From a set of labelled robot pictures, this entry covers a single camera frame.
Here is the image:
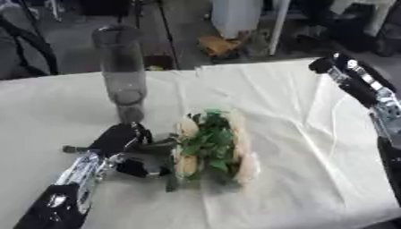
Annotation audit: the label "cream flower bunch green leaves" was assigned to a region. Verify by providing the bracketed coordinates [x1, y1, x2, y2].
[164, 108, 263, 192]

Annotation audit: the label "dark red box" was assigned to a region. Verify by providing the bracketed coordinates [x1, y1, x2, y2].
[142, 53, 177, 72]

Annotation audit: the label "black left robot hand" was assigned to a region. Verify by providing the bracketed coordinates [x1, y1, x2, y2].
[61, 121, 181, 180]

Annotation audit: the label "black chair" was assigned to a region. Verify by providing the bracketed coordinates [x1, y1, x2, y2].
[0, 13, 62, 79]

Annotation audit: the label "tall clear glass vase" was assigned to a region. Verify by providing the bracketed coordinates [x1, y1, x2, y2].
[90, 24, 149, 125]

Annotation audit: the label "black tripod leg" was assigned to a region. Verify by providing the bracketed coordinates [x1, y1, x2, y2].
[155, 0, 182, 71]

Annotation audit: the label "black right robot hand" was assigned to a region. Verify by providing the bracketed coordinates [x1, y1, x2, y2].
[307, 52, 400, 109]

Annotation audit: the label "tan cardboard box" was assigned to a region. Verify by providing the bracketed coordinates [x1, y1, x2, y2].
[197, 31, 254, 58]

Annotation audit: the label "white cabinet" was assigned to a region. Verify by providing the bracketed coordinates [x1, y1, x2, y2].
[209, 0, 263, 40]

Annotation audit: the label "white table leg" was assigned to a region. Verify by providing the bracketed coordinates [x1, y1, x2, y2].
[268, 0, 294, 56]

